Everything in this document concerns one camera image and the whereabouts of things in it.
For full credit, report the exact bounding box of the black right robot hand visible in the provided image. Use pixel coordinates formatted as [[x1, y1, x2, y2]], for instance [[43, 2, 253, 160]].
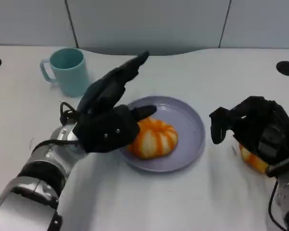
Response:
[[209, 95, 289, 167]]

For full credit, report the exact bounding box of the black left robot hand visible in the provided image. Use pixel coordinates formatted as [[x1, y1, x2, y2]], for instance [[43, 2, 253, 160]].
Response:
[[72, 50, 158, 154]]

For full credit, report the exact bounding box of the orange white toy bread roll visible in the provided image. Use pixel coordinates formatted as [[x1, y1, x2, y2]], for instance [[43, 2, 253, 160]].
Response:
[[127, 117, 179, 159], [239, 143, 270, 174]]

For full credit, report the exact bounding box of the pale green mug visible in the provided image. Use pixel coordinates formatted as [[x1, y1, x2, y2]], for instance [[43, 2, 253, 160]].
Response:
[[40, 48, 90, 98]]

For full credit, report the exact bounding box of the lilac plate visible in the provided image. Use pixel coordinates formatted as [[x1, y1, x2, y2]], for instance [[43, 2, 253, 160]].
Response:
[[119, 95, 206, 173]]

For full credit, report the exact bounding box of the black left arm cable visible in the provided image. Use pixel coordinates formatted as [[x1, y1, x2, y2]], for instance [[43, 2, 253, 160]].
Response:
[[32, 102, 84, 154]]

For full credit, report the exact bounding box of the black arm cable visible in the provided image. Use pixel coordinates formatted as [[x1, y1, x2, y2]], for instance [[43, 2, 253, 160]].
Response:
[[268, 179, 289, 231], [32, 102, 84, 154]]

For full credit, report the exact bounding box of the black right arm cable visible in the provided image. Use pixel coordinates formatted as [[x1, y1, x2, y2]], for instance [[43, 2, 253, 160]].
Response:
[[268, 179, 289, 231]]

